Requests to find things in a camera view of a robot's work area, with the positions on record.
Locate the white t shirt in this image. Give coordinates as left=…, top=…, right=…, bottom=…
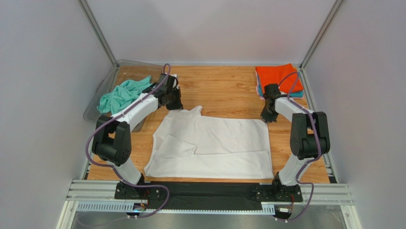
left=144, top=106, right=274, bottom=179

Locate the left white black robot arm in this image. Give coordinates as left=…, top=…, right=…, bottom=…
left=90, top=73, right=183, bottom=199

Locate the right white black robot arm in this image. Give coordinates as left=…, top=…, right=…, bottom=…
left=261, top=84, right=330, bottom=202

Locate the folded orange t shirt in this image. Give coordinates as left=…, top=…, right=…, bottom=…
left=255, top=63, right=297, bottom=94

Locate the folded teal t shirt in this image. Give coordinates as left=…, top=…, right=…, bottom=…
left=257, top=70, right=304, bottom=98

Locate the clear plastic bin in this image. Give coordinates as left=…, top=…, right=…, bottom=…
left=83, top=59, right=163, bottom=123

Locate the mint green t shirt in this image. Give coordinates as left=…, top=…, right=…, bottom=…
left=97, top=75, right=152, bottom=115

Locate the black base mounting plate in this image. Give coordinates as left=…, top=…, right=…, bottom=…
left=114, top=181, right=303, bottom=210

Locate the right aluminium corner post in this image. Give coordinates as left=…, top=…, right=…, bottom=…
left=300, top=0, right=345, bottom=70

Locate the aluminium corner post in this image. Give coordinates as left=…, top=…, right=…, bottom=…
left=77, top=0, right=116, bottom=64
left=300, top=0, right=345, bottom=70

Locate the left aluminium corner post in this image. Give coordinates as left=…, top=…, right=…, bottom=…
left=77, top=0, right=116, bottom=64

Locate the aluminium frame rail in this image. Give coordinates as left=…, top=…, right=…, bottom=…
left=56, top=180, right=362, bottom=229

